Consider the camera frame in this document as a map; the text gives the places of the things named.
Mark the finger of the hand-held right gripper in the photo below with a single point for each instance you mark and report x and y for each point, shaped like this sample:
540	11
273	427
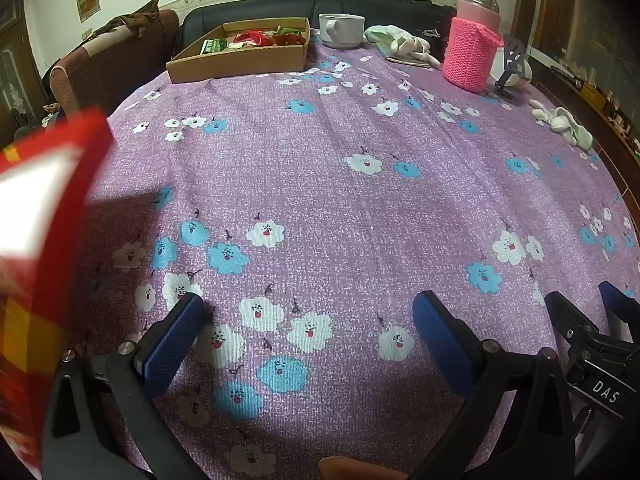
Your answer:
622	310
570	320

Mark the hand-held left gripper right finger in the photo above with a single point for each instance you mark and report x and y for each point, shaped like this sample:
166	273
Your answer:
442	345

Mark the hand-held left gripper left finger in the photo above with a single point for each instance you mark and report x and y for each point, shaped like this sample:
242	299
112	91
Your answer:
167	350

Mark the red snack box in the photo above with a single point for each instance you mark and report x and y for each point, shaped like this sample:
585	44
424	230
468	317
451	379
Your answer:
45	240

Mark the brown cardboard box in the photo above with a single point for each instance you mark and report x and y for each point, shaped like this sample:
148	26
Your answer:
235	62

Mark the white glove with green cuff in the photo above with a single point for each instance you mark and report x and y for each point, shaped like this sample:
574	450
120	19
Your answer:
565	122

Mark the purple floral tablecloth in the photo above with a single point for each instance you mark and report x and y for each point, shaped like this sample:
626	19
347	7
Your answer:
320	185

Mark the white jar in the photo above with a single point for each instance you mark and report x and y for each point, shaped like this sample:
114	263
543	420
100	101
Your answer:
502	67

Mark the black phone stand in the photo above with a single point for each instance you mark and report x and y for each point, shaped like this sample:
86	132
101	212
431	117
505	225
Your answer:
512	65

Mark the wooden sideboard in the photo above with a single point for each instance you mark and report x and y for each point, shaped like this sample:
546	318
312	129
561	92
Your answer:
590	50

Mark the pink bottle with knitted sleeve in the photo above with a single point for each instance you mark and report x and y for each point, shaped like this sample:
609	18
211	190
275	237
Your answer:
472	50

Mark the brown armchair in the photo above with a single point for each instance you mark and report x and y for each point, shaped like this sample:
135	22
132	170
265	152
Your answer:
110	65

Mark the pair of white gloves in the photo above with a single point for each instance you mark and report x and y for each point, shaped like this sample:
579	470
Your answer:
400	42

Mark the green snack packet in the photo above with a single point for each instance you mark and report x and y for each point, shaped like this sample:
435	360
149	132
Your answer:
213	46

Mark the red snack packet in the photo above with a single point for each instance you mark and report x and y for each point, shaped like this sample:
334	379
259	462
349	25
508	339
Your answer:
250	38

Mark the wooden glass cabinet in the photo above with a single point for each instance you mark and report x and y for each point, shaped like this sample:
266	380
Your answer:
20	60

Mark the white mug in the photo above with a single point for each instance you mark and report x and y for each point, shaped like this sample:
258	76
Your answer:
342	30

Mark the brown jacket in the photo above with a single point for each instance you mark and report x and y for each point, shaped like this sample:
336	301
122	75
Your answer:
127	20

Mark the dark leather sofa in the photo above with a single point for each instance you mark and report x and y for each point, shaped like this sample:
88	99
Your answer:
250	10

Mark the wall socket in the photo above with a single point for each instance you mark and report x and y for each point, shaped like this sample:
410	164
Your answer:
86	33

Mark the small framed wall picture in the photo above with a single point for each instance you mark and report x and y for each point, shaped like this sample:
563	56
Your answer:
88	4

